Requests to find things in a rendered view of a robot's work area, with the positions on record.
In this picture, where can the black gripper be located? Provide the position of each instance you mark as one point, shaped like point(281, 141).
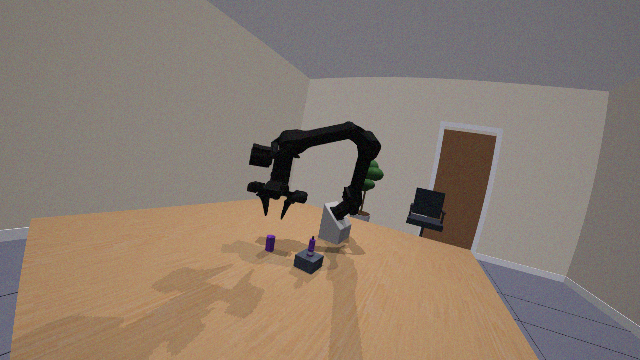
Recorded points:
point(292, 197)

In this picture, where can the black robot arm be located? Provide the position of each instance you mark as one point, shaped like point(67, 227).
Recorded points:
point(291, 143)

